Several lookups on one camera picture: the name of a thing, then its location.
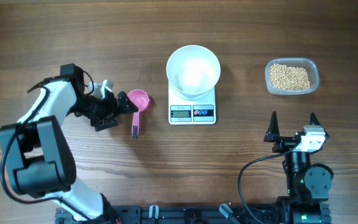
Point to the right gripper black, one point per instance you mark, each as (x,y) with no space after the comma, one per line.
(273,135)

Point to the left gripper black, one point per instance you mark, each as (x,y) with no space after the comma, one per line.
(110,110)

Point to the pink measuring scoop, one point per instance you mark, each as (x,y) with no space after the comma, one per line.
(141,99)

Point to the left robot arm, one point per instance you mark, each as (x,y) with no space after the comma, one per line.
(37,164)

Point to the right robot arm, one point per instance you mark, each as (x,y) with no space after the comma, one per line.
(308,184)

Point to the white kitchen scale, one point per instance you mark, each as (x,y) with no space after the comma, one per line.
(182,110)

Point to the white bowl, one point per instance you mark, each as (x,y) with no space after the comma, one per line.
(193,70)

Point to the pile of dried soybeans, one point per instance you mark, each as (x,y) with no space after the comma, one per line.
(289,78)

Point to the clear plastic container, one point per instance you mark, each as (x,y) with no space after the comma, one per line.
(306,63)

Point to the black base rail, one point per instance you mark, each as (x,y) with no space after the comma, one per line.
(194,214)

